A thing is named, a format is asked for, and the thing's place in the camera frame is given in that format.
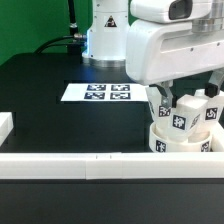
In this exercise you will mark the white sheet with tags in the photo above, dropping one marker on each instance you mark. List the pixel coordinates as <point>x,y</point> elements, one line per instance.
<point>104,92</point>

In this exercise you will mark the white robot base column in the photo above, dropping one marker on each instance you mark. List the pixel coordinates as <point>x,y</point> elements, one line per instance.
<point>106,38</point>

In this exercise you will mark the white right fence bar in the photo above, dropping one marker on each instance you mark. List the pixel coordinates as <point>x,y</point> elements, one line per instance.
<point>217,141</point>

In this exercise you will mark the white front fence bar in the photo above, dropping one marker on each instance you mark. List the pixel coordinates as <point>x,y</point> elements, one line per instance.
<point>88,166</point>

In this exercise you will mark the white round stool seat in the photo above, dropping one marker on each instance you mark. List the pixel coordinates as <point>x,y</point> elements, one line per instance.
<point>160,145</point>

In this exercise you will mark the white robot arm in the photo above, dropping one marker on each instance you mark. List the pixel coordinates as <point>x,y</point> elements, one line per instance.
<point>206,25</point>

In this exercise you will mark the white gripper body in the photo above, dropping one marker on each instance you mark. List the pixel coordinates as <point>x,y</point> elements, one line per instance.
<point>161,52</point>

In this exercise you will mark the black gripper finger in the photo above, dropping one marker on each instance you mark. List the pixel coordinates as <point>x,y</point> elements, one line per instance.
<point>212,87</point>
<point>168,99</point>

